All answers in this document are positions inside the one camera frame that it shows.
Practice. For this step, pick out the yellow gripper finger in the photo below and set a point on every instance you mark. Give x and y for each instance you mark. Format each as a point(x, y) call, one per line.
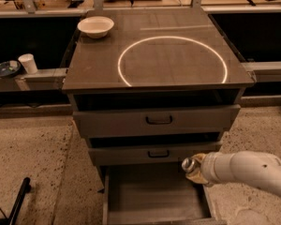
point(198, 158)
point(198, 178)

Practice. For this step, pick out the black stand leg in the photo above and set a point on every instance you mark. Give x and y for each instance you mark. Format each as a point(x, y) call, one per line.
point(11, 219)

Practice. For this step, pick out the black top drawer handle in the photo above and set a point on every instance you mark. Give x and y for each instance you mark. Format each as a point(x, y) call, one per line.
point(155, 121)

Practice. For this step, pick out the white paper cup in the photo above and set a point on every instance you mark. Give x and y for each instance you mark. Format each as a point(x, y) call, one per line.
point(28, 62)

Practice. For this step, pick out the bottom open grey drawer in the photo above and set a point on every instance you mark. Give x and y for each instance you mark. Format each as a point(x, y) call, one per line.
point(155, 194)

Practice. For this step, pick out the grey drawer cabinet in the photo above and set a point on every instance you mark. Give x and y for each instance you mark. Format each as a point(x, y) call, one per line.
point(155, 59)

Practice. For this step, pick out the black middle drawer handle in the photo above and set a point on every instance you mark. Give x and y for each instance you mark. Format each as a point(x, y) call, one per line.
point(158, 154)

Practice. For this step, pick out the top grey drawer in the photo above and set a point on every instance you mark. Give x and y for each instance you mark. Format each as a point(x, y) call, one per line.
point(131, 123)

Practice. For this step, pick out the dark plate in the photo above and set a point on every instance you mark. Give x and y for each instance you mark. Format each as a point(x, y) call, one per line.
point(9, 69)

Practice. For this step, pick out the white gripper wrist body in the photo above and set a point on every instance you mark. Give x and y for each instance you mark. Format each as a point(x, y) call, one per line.
point(208, 169)

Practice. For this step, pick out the white bowl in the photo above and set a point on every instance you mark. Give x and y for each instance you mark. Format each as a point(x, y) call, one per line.
point(96, 27)

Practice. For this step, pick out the black drawer handle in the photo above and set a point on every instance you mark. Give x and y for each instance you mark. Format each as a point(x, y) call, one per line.
point(158, 154)
point(155, 121)

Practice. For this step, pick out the middle grey drawer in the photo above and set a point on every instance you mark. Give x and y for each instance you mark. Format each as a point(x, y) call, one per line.
point(124, 155)

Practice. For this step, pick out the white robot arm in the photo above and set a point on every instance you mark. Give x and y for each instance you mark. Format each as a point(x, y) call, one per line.
point(255, 169)

